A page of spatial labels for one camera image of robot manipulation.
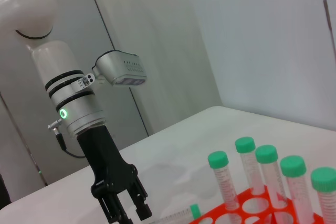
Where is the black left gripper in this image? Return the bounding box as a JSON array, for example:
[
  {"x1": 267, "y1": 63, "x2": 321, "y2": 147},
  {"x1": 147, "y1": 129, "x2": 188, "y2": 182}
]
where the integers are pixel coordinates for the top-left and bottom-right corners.
[{"x1": 76, "y1": 124, "x2": 153, "y2": 224}]

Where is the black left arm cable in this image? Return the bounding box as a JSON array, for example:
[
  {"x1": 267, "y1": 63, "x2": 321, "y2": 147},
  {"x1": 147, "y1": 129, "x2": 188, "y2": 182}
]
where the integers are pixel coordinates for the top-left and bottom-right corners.
[{"x1": 47, "y1": 120, "x2": 89, "y2": 159}]

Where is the clear green-capped test tube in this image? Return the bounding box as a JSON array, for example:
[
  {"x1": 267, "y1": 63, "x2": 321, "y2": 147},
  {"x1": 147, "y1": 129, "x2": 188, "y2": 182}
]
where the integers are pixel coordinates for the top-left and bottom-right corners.
[
  {"x1": 207, "y1": 151, "x2": 239, "y2": 211},
  {"x1": 254, "y1": 144, "x2": 288, "y2": 209},
  {"x1": 148, "y1": 204, "x2": 202, "y2": 224},
  {"x1": 234, "y1": 136, "x2": 266, "y2": 196},
  {"x1": 310, "y1": 167, "x2": 336, "y2": 224},
  {"x1": 279, "y1": 155, "x2": 316, "y2": 224}
]

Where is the orange test tube rack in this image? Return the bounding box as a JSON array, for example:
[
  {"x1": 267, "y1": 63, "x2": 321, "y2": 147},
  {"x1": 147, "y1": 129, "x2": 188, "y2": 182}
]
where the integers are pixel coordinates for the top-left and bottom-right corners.
[{"x1": 188, "y1": 184, "x2": 336, "y2": 224}]

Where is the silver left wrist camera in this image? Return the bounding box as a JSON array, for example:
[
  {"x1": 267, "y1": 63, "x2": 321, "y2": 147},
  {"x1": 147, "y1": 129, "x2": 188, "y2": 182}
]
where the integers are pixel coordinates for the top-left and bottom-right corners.
[{"x1": 91, "y1": 50, "x2": 148, "y2": 88}]

